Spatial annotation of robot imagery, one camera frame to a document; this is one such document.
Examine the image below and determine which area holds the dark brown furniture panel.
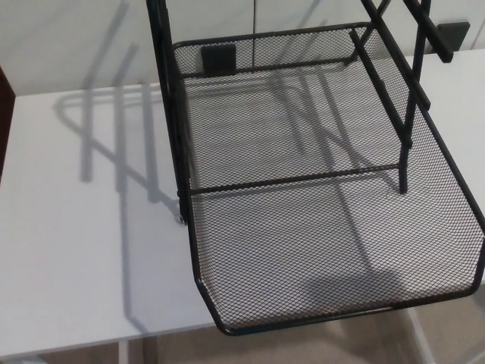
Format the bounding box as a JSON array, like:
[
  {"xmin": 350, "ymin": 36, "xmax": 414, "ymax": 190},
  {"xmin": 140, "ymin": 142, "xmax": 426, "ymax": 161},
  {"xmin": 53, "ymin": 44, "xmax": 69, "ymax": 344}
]
[{"xmin": 0, "ymin": 64, "xmax": 16, "ymax": 187}]

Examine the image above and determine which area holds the black mesh file tray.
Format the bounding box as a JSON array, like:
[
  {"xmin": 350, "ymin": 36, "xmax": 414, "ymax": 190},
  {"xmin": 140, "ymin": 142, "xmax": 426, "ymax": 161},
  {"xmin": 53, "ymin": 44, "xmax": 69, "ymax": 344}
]
[{"xmin": 172, "ymin": 22, "xmax": 485, "ymax": 337}]

